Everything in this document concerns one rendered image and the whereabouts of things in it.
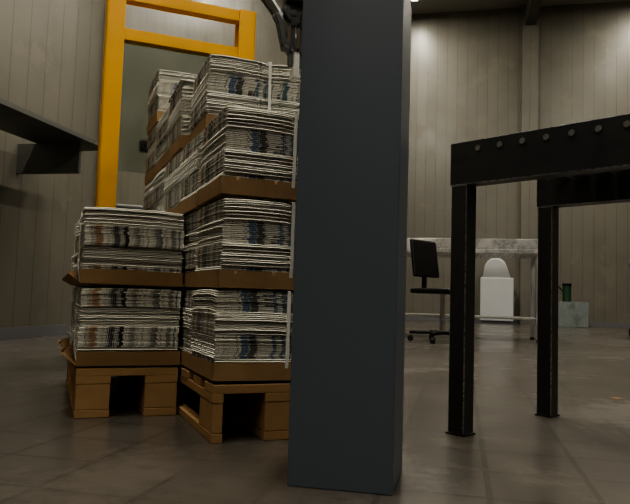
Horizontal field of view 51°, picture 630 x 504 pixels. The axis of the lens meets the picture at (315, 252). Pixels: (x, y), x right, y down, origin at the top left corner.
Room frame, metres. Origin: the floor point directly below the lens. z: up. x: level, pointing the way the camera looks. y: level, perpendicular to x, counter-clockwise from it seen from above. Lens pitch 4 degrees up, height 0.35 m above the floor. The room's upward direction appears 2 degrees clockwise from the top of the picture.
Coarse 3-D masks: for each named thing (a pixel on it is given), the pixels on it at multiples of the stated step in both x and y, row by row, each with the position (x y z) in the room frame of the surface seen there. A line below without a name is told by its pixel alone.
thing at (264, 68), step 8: (264, 64) 1.96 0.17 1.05; (264, 72) 1.96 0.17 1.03; (272, 72) 1.97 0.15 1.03; (264, 80) 1.96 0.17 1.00; (272, 80) 1.97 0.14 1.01; (264, 88) 1.96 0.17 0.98; (272, 88) 1.97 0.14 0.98; (264, 96) 1.96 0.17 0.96; (272, 96) 1.97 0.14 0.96; (264, 104) 1.96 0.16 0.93; (272, 104) 1.97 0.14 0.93
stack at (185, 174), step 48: (192, 144) 2.00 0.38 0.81; (240, 144) 1.64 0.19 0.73; (288, 144) 1.69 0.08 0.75; (192, 192) 1.96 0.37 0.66; (192, 240) 1.97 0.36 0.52; (240, 240) 1.65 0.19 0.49; (288, 240) 1.69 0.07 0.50; (192, 288) 2.00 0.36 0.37; (240, 288) 1.65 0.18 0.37; (192, 336) 1.88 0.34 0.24; (240, 336) 1.65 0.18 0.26; (288, 336) 1.69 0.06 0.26; (192, 384) 1.84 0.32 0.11; (240, 384) 1.65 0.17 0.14; (288, 384) 1.70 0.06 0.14; (288, 432) 1.70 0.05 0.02
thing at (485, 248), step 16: (432, 240) 6.62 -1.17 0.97; (448, 240) 6.58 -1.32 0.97; (480, 240) 6.51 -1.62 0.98; (496, 240) 6.48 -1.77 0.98; (512, 240) 6.45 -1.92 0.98; (528, 240) 6.41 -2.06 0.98; (448, 256) 7.14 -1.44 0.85; (480, 256) 6.99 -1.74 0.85; (496, 256) 6.92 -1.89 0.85; (512, 256) 6.85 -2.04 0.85; (528, 256) 6.78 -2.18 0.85
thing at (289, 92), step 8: (280, 72) 1.98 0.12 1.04; (288, 72) 1.99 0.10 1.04; (280, 80) 1.98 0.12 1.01; (288, 80) 1.99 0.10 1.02; (280, 88) 1.98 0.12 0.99; (288, 88) 1.98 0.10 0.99; (296, 88) 1.99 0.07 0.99; (280, 96) 1.97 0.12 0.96; (288, 96) 1.98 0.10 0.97; (296, 96) 1.99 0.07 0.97; (280, 104) 1.97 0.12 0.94; (288, 104) 1.98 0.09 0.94; (296, 104) 1.99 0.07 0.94; (280, 112) 1.97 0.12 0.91; (288, 112) 1.98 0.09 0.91; (296, 112) 1.99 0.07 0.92
